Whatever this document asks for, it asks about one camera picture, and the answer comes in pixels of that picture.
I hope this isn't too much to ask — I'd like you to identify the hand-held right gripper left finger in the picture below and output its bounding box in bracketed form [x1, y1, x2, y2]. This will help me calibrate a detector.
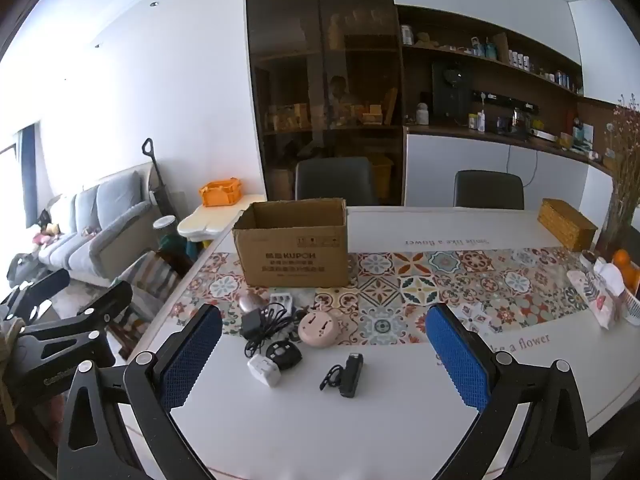
[56, 303, 224, 480]

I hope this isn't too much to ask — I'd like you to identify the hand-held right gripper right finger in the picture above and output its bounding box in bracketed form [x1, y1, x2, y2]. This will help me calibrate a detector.
[425, 302, 594, 480]

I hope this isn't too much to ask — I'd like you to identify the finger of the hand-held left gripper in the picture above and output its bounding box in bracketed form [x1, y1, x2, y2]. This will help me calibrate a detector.
[0, 268, 71, 323]
[19, 281, 134, 369]

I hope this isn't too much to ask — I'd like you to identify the brown cardboard box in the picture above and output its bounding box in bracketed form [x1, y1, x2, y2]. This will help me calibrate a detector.
[232, 198, 351, 289]

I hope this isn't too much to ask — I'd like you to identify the dark backpack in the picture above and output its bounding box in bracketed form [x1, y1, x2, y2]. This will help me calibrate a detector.
[5, 252, 51, 286]

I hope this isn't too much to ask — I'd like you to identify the striped cloth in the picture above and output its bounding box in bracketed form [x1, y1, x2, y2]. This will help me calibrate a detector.
[120, 252, 194, 321]

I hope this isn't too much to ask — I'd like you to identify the white plug adapter cube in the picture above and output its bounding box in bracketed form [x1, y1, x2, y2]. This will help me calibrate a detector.
[247, 353, 282, 388]

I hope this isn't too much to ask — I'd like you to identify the grey sofa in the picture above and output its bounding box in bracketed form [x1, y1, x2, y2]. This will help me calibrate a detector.
[37, 170, 156, 281]

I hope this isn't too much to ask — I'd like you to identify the green stool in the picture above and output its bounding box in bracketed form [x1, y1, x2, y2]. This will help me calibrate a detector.
[160, 235, 194, 261]

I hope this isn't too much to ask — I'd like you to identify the white round slatted bin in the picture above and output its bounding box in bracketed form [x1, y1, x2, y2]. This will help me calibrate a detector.
[152, 215, 179, 242]

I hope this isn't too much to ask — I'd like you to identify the black round device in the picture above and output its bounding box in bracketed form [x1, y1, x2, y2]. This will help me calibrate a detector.
[265, 340, 303, 371]

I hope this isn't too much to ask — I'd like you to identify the patterned tile-print table runner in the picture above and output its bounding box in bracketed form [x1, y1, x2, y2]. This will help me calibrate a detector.
[170, 246, 601, 347]

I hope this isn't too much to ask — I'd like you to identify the white battery charger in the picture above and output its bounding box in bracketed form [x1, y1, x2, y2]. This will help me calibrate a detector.
[269, 292, 294, 317]

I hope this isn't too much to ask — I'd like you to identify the cream small side table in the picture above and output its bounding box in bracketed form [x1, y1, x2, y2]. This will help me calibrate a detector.
[177, 194, 266, 241]

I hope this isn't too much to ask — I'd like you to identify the pink round device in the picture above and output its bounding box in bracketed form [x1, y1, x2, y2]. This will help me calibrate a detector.
[298, 308, 342, 349]

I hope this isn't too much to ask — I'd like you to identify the orange plastic crate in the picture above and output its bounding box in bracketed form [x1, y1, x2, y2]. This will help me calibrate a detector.
[198, 178, 245, 208]

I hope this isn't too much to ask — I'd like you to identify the white plastic packet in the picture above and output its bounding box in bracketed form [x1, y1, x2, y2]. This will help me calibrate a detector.
[592, 257, 629, 296]

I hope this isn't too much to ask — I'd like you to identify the grey dining chair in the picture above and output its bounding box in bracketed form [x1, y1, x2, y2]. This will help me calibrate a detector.
[453, 170, 525, 209]
[294, 156, 374, 206]

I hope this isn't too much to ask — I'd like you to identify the orange fruit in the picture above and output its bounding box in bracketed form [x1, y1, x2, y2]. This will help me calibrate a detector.
[612, 249, 640, 294]

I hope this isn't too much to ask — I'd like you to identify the dark glass vase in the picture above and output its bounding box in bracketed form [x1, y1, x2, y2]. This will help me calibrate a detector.
[595, 220, 640, 262]

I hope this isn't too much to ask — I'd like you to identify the white kitchen counter cabinet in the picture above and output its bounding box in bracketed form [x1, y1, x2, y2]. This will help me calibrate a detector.
[405, 122, 616, 207]

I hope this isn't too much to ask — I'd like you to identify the dried flower bouquet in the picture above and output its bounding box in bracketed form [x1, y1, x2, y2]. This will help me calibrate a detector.
[602, 92, 640, 241]

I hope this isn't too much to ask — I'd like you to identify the tall glass-door cabinet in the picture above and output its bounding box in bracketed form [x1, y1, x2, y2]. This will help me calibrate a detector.
[244, 0, 406, 206]

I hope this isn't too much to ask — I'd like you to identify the black power adapter with cable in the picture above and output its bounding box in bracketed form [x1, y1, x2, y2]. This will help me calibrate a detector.
[240, 303, 301, 359]

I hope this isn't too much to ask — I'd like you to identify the black wall-mounted water dispenser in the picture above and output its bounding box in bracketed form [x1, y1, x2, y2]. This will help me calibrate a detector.
[431, 60, 475, 122]

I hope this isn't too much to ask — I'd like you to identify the wooden wall shelf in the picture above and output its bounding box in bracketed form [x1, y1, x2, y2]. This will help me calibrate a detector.
[397, 5, 586, 127]

